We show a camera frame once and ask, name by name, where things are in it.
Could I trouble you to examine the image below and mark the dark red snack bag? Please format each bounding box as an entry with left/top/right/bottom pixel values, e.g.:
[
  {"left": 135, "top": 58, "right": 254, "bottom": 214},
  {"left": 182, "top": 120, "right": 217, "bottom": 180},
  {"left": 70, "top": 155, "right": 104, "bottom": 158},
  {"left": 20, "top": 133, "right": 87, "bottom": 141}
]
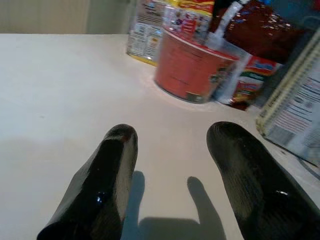
[{"left": 212, "top": 0, "right": 310, "bottom": 65}]

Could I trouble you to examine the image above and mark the colourful instant noodle packet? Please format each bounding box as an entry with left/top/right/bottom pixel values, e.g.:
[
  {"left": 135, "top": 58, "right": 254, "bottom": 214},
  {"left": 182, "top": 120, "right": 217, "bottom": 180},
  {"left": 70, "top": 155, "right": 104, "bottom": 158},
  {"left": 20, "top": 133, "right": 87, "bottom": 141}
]
[{"left": 231, "top": 55, "right": 285, "bottom": 111}]

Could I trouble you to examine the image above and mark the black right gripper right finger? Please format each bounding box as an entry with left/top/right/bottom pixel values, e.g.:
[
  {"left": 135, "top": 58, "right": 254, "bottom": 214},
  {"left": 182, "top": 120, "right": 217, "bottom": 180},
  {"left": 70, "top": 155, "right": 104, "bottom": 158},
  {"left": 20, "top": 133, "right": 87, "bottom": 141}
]
[{"left": 206, "top": 121, "right": 320, "bottom": 240}]

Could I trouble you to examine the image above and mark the red instant noodle cup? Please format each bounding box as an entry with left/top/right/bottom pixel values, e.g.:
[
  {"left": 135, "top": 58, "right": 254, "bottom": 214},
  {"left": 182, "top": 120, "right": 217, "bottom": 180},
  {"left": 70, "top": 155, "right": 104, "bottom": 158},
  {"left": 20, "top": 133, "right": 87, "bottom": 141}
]
[{"left": 152, "top": 26, "right": 241, "bottom": 104}]

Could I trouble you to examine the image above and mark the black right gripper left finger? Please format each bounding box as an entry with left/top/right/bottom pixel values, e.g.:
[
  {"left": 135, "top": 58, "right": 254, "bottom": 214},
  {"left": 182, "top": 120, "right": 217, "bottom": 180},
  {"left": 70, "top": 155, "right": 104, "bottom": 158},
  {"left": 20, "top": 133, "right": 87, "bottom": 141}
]
[{"left": 36, "top": 123, "right": 139, "bottom": 240}]

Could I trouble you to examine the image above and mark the clear plastic bag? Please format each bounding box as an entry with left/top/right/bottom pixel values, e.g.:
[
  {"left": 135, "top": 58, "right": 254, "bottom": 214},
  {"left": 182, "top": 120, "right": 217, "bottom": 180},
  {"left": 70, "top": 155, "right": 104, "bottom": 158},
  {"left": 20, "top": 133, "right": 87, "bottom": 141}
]
[{"left": 213, "top": 39, "right": 252, "bottom": 105}]

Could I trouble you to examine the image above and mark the colourful printed carton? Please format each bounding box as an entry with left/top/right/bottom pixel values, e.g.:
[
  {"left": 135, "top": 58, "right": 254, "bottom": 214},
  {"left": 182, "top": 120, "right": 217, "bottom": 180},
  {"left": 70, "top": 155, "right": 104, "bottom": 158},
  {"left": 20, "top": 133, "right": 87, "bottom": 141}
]
[{"left": 162, "top": 0, "right": 216, "bottom": 46}]

